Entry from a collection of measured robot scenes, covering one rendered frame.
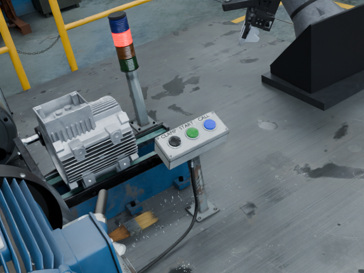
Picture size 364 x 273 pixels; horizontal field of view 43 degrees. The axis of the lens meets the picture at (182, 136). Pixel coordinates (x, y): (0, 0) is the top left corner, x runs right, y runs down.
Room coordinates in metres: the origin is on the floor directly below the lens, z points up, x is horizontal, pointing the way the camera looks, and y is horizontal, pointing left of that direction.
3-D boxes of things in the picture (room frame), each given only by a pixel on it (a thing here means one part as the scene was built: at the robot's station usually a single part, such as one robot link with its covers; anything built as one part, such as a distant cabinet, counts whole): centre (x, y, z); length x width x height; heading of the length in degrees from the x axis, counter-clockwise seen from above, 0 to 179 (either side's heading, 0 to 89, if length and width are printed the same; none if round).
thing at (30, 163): (1.00, 0.40, 1.01); 0.26 x 0.04 x 0.03; 26
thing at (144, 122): (1.43, 0.13, 1.01); 0.08 x 0.08 x 0.42; 26
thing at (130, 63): (1.43, 0.13, 1.05); 0.06 x 0.06 x 0.04
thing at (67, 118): (1.03, 0.28, 1.11); 0.12 x 0.11 x 0.07; 115
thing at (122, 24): (1.43, 0.13, 1.19); 0.06 x 0.06 x 0.04
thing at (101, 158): (1.04, 0.25, 1.01); 0.20 x 0.19 x 0.19; 115
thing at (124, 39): (1.43, 0.13, 1.14); 0.06 x 0.06 x 0.04
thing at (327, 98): (1.51, -0.56, 0.81); 0.32 x 0.32 x 0.03; 27
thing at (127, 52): (1.43, 0.13, 1.10); 0.06 x 0.06 x 0.04
